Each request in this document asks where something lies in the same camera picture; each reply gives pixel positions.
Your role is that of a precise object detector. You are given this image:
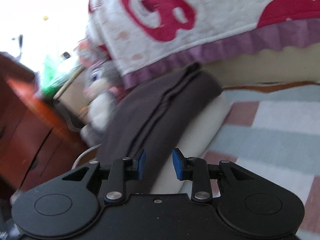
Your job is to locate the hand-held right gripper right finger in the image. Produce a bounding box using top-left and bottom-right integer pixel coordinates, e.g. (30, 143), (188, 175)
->
(172, 148), (253, 202)

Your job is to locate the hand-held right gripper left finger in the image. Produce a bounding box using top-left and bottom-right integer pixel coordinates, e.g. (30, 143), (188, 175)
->
(61, 149), (147, 203)

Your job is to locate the brown cable knit sweater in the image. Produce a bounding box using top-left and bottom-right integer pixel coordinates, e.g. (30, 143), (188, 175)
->
(96, 64), (223, 195)

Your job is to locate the white folded garment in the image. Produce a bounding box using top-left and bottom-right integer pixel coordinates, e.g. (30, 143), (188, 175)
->
(150, 96), (233, 195)

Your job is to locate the checkered rug with dog print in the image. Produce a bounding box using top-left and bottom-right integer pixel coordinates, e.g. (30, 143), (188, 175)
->
(72, 82), (320, 240)

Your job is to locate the beige nightstand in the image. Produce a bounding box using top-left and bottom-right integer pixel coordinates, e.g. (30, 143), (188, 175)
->
(54, 66), (93, 130)

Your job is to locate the grey plush rabbit toy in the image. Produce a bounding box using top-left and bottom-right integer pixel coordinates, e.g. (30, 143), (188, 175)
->
(76, 39), (130, 133)

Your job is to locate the red-brown wooden dresser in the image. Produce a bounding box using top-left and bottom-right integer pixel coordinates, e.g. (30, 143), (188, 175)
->
(0, 52), (98, 193)

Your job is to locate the green plastic bag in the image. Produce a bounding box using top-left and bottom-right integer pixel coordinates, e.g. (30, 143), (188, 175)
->
(41, 52), (75, 97)

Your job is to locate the beige bed base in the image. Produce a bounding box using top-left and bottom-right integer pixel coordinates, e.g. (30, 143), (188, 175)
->
(200, 44), (320, 90)

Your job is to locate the bear print quilt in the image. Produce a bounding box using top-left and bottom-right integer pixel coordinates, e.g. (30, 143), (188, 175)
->
(85, 0), (320, 89)

